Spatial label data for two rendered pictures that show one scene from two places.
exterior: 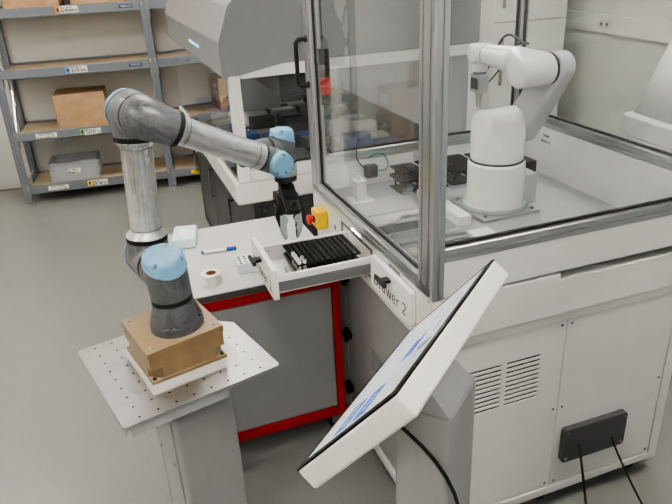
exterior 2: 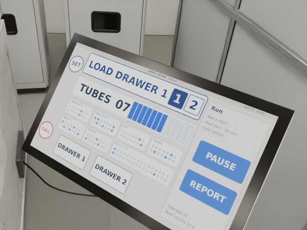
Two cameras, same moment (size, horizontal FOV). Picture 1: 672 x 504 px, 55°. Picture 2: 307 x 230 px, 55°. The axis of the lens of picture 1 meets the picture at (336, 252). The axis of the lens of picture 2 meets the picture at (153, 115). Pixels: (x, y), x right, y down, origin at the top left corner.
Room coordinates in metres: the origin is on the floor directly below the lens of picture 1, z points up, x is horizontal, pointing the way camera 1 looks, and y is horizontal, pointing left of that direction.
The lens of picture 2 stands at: (1.07, 0.35, 1.47)
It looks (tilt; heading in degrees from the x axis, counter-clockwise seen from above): 35 degrees down; 268
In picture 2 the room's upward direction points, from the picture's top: 7 degrees clockwise
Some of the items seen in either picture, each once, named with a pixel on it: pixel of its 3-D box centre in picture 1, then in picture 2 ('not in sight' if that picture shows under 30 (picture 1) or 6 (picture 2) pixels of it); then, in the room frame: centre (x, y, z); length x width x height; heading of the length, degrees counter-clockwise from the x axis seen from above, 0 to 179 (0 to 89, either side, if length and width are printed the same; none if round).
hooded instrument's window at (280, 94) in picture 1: (297, 84); not in sight; (3.78, 0.17, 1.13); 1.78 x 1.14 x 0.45; 19
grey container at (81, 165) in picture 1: (76, 166); not in sight; (5.49, 2.21, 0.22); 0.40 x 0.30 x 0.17; 103
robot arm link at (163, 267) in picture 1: (165, 272); not in sight; (1.62, 0.47, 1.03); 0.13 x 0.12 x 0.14; 33
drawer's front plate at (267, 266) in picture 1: (264, 267); not in sight; (1.95, 0.24, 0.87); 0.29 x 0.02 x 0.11; 19
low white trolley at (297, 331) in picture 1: (255, 332); not in sight; (2.34, 0.35, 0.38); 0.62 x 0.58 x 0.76; 19
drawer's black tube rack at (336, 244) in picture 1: (321, 257); not in sight; (2.01, 0.05, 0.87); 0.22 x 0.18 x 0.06; 109
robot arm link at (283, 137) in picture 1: (281, 145); not in sight; (1.98, 0.15, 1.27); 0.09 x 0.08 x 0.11; 123
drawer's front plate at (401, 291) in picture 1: (391, 288); not in sight; (1.75, -0.16, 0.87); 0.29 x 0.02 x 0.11; 19
